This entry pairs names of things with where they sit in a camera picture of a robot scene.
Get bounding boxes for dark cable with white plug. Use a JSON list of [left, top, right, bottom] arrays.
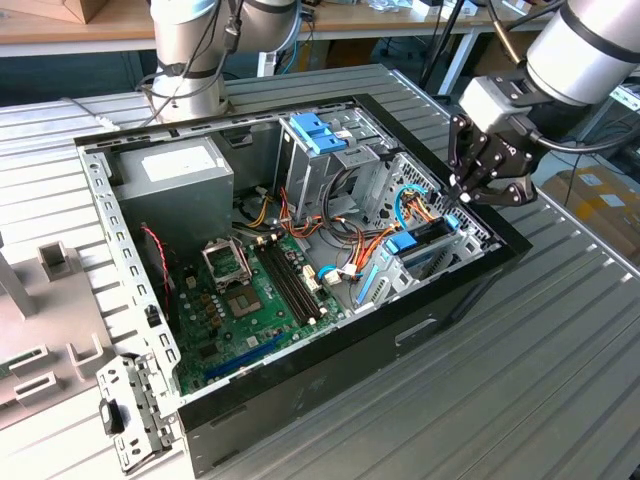
[[59, 0, 246, 132]]

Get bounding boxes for grey power supply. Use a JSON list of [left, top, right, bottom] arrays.
[[113, 135, 236, 261]]

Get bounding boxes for blue expansion slot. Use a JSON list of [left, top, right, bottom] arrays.
[[202, 332, 286, 384]]

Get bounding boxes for black slot latch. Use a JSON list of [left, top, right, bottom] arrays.
[[98, 398, 126, 436]]

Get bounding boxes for black PC case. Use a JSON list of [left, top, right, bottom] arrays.
[[73, 92, 534, 479]]

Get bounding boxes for black RAM slot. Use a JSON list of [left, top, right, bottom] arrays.
[[273, 235, 322, 322], [257, 238, 305, 326], [268, 236, 316, 324], [262, 237, 310, 325]]

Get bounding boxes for brown cardboard box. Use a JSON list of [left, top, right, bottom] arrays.
[[0, 0, 109, 25]]

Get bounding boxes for grey drive cage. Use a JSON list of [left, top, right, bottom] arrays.
[[273, 112, 399, 226]]

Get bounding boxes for metal socket cover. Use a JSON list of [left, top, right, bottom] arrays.
[[199, 237, 253, 295]]

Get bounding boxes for metal disk bay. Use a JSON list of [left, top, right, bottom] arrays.
[[349, 214, 504, 316]]

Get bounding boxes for brown cardboard sheet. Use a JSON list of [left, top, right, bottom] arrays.
[[472, 34, 531, 81]]

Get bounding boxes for green RAM stick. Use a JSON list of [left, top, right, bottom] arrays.
[[0, 349, 40, 380]]

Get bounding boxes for hard disk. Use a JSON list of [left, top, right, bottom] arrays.
[[352, 215, 460, 311]]

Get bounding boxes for red yellow power wire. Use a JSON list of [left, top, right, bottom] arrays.
[[402, 192, 459, 224]]

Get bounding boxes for large taped cardboard box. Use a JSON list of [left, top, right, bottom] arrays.
[[542, 167, 640, 266]]

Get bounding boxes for grey parts rack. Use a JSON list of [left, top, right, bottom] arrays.
[[0, 239, 120, 432]]

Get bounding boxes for white board connector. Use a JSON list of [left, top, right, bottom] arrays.
[[301, 263, 322, 295]]

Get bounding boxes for blue drive latch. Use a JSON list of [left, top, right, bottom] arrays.
[[288, 113, 350, 157]]

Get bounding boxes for green motherboard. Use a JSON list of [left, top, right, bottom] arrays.
[[172, 232, 346, 399]]

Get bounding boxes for yellow black wire bundle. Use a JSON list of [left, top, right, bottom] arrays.
[[238, 185, 275, 230]]

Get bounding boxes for blue data wire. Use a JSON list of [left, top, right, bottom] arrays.
[[317, 262, 362, 289], [393, 183, 435, 232]]

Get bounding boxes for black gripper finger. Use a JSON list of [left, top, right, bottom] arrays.
[[459, 169, 540, 207], [446, 113, 494, 199]]

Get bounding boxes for CPU socket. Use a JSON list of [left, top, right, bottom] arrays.
[[222, 283, 265, 322]]

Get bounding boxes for wooden desk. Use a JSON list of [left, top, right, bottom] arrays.
[[0, 9, 157, 59], [314, 0, 556, 101]]

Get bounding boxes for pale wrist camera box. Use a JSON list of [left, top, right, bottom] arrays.
[[457, 75, 534, 135]]

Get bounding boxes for orange red wire bundle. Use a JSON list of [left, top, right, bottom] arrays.
[[277, 187, 401, 286]]

